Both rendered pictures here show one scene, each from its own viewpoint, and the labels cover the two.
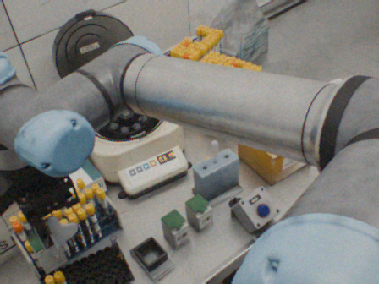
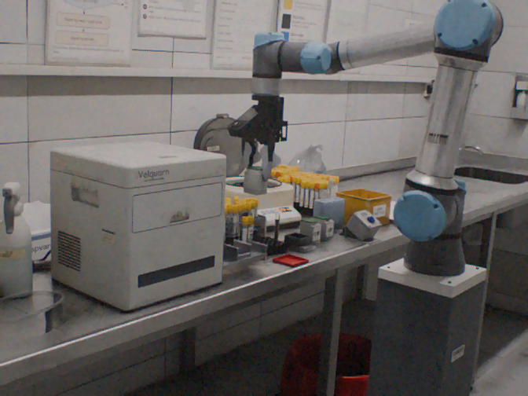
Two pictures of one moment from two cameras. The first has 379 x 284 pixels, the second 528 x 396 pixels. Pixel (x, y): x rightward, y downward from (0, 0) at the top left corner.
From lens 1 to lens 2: 1.38 m
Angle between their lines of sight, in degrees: 35
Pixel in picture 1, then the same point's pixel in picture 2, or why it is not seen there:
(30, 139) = (311, 46)
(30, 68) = not seen: hidden behind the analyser
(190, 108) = (380, 41)
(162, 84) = (363, 38)
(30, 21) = (181, 118)
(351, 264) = not seen: outside the picture
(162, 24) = not seen: hidden behind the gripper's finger
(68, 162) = (324, 64)
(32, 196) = (269, 121)
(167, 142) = (286, 198)
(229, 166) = (339, 203)
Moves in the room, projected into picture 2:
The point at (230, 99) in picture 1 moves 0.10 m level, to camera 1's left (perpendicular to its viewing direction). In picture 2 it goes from (400, 31) to (361, 27)
